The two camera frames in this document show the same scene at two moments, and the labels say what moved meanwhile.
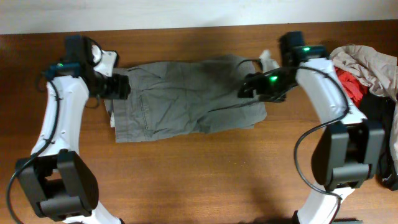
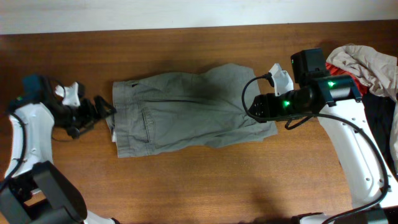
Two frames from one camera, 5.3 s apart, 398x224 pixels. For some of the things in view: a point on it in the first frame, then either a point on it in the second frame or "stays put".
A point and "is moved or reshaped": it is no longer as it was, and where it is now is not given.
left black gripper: x=118 y=86 to x=90 y=119
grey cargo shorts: x=172 y=98 is moved or reshaped
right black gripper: x=250 y=78 to x=266 y=106
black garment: x=380 y=109 stays put
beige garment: x=380 y=70 stays put
